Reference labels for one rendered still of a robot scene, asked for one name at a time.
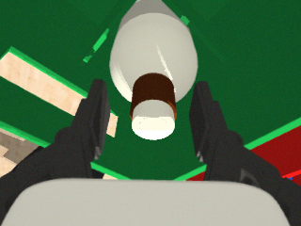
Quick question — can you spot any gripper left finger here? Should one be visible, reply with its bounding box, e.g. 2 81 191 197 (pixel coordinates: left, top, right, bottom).
0 79 111 226

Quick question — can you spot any red plastic bottle crate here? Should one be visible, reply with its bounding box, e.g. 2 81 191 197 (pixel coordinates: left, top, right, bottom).
250 125 301 186

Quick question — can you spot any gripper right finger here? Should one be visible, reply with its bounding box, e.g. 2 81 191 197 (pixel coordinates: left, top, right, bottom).
189 81 301 226

